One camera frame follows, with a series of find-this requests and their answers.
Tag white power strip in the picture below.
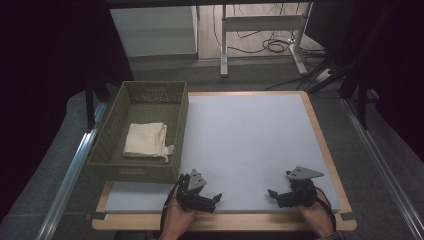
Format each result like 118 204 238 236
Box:
314 68 334 83

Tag dark curtain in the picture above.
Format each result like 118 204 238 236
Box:
0 0 134 221
349 0 424 164

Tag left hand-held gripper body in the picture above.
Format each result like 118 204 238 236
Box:
176 169 208 213

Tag white cabinet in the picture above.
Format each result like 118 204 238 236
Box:
109 5 198 58

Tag green woven plastic basket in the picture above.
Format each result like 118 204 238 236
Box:
87 80 190 184

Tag black metal stand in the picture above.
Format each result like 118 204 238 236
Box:
308 59 372 131
84 76 111 131

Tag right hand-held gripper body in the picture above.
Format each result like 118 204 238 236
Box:
287 165 325 208

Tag black floor cables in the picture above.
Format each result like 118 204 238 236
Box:
213 3 329 92

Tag person's left hand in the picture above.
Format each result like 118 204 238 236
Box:
159 191 198 240

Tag grey foam mat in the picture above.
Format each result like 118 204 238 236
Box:
104 93 342 214

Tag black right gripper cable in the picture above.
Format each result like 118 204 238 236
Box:
314 188 337 231

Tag aluminium rail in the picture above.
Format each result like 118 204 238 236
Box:
34 101 108 240
341 98 424 240

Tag white desk frame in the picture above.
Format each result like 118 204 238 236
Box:
219 2 313 78

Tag cream cloth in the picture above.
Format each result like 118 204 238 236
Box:
123 122 175 163

